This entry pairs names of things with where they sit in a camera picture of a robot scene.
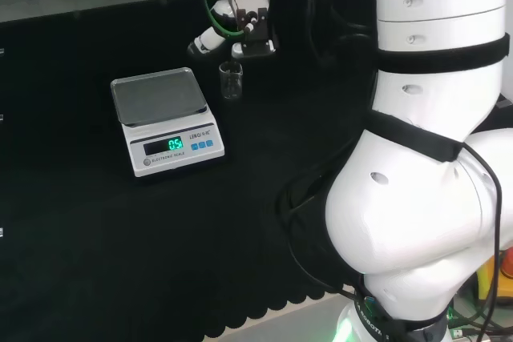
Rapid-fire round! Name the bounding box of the small clear glass beaker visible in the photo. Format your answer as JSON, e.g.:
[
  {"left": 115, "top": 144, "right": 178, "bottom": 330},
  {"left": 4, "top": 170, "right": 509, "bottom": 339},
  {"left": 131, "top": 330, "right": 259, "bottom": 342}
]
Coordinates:
[{"left": 218, "top": 60, "right": 244, "bottom": 100}]

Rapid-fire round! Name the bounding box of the white electronic balance steel pan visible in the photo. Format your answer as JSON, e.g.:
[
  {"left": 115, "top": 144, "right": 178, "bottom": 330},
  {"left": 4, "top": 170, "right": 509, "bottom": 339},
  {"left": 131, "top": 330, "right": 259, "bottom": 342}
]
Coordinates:
[{"left": 110, "top": 66, "right": 226, "bottom": 179}]

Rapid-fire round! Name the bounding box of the black scalloped bench cloth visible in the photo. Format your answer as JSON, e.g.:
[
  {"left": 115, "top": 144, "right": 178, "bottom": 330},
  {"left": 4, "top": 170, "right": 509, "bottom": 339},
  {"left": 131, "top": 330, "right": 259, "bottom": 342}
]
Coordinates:
[{"left": 0, "top": 0, "right": 513, "bottom": 342}]

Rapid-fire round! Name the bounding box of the yellow emergency stop button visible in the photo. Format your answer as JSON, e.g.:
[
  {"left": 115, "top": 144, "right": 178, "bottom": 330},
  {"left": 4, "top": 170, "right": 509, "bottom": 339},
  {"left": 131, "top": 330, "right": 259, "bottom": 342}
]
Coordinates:
[{"left": 475, "top": 245, "right": 513, "bottom": 304}]

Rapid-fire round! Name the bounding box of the looped black cable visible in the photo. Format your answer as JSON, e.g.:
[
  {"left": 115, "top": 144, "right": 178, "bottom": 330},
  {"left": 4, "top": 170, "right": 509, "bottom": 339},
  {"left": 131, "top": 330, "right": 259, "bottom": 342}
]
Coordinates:
[{"left": 275, "top": 145, "right": 366, "bottom": 302}]

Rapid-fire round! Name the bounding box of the thin black cable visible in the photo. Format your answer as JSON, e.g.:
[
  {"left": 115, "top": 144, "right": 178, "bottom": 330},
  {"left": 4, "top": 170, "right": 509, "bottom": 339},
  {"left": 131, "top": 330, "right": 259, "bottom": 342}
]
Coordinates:
[{"left": 455, "top": 143, "right": 504, "bottom": 342}]

